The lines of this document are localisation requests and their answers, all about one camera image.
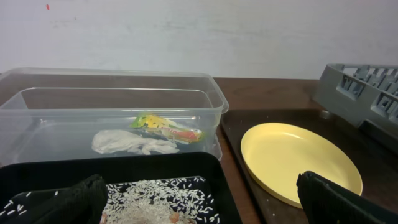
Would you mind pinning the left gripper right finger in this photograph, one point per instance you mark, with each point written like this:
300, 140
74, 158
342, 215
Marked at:
324, 201

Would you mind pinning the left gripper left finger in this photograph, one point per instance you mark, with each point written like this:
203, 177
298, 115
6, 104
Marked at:
83, 202

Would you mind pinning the yellow plate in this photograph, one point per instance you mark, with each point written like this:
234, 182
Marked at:
275, 154

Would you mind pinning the white napkin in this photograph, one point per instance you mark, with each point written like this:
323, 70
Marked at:
112, 141

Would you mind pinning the green snack wrapper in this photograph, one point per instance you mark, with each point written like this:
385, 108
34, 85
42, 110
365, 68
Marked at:
167, 128

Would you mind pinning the black waste tray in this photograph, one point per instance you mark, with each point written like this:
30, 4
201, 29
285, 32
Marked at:
33, 176

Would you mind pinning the grey dishwasher rack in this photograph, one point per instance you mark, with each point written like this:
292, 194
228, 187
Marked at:
363, 95

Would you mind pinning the brown serving tray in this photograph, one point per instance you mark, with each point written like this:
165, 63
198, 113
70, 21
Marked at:
376, 164

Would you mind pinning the rice and food scraps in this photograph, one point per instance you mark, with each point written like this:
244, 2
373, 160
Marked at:
181, 200

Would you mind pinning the clear plastic bin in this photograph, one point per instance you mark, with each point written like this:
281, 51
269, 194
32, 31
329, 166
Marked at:
52, 114

